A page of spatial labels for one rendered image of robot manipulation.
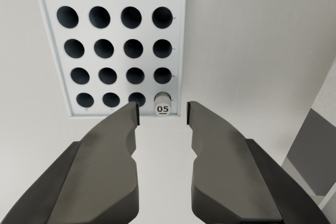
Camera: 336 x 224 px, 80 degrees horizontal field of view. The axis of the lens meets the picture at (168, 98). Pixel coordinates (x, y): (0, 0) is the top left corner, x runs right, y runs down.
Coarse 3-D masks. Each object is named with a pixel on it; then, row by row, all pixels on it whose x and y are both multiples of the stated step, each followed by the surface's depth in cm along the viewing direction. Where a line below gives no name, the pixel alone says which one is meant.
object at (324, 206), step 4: (332, 188) 14; (328, 192) 15; (332, 192) 14; (328, 196) 15; (332, 196) 14; (324, 200) 15; (328, 200) 14; (332, 200) 14; (320, 204) 15; (324, 204) 15; (328, 204) 14; (332, 204) 14; (320, 208) 15; (324, 208) 15; (328, 208) 14; (332, 208) 14; (324, 212) 15; (328, 212) 14; (332, 212) 14; (328, 216) 14; (332, 216) 14; (328, 220) 14; (332, 220) 14
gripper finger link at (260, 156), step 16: (256, 144) 9; (256, 160) 8; (272, 160) 8; (272, 176) 8; (288, 176) 8; (272, 192) 7; (288, 192) 7; (304, 192) 7; (288, 208) 6; (304, 208) 6
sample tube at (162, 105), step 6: (156, 96) 15; (162, 96) 14; (168, 96) 15; (156, 102) 14; (162, 102) 14; (168, 102) 14; (156, 108) 14; (162, 108) 14; (168, 108) 14; (162, 114) 14
